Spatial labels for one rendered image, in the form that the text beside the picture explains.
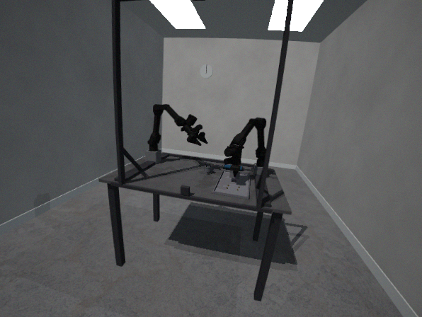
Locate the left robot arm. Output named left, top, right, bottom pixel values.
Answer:
left=147, top=104, right=203, bottom=151

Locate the blue cylinder with white label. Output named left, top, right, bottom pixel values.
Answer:
left=221, top=164, right=244, bottom=171

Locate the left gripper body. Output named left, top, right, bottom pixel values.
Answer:
left=187, top=128, right=205, bottom=142

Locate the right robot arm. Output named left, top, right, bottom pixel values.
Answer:
left=224, top=117, right=266, bottom=167

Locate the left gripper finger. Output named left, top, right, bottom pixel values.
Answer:
left=200, top=134, right=207, bottom=144
left=190, top=136, right=202, bottom=146

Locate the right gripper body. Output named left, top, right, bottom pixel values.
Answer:
left=230, top=156, right=241, bottom=171

